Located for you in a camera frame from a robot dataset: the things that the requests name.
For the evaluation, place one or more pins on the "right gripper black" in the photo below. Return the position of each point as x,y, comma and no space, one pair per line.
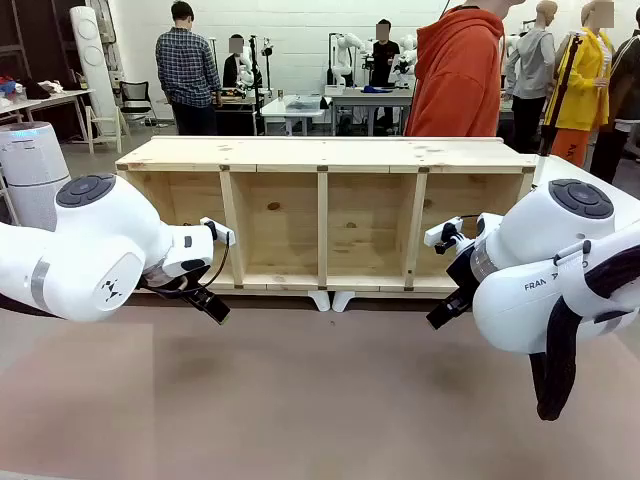
465,270

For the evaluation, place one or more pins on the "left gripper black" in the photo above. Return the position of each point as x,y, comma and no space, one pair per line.
170,281

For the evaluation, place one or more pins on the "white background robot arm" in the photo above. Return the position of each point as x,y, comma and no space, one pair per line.
347,55

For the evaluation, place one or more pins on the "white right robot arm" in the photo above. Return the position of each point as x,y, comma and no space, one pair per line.
540,250

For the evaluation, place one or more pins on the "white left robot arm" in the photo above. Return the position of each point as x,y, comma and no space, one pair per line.
95,250

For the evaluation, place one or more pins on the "plywood base board white ends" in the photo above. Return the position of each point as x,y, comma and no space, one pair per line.
280,292

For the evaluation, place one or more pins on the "white plastic shelf foot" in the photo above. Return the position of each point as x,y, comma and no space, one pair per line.
320,301
342,301

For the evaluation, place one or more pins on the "long pine wood shelf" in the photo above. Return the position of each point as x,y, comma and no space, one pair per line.
320,152

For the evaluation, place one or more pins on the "white wooden stool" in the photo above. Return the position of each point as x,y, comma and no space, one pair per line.
105,127

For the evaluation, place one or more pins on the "small white table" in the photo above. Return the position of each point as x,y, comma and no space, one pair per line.
295,107

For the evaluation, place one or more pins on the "black mesh office chair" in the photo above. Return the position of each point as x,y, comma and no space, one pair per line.
135,97

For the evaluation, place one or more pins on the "white cylindrical air purifier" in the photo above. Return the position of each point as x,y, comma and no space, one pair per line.
30,170

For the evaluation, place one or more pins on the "grey metal work table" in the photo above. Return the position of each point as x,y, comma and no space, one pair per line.
372,96

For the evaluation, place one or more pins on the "person in orange hoodie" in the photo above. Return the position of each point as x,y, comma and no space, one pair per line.
450,75

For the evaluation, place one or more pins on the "seated person in black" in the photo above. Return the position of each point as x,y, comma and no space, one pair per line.
232,67

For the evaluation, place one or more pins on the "person in plaid shirt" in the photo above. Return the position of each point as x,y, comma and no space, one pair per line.
187,65

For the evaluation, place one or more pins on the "black tripod stand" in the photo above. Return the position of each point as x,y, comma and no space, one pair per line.
260,65

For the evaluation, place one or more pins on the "black leaning stand pole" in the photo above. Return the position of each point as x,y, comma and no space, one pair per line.
562,85

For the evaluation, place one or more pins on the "mannequin in yellow jacket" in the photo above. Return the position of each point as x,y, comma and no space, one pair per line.
582,95

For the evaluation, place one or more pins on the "mannequin in grey hoodie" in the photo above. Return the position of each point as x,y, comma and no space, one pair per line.
532,65

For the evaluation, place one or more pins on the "standing person black t-shirt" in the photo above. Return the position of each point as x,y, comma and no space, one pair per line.
384,55

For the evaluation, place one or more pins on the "table with clothes pile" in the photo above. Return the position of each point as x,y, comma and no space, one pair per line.
45,97

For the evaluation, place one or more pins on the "white tower air conditioner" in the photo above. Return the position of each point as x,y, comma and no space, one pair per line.
95,65

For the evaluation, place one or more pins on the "mannequin in dark jacket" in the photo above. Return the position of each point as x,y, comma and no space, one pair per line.
625,85

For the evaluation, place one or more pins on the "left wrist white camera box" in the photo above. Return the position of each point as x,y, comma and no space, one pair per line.
220,230

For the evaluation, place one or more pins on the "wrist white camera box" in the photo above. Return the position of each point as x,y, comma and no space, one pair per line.
442,231
220,230

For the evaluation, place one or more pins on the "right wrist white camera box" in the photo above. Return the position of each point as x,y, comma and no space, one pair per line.
442,231

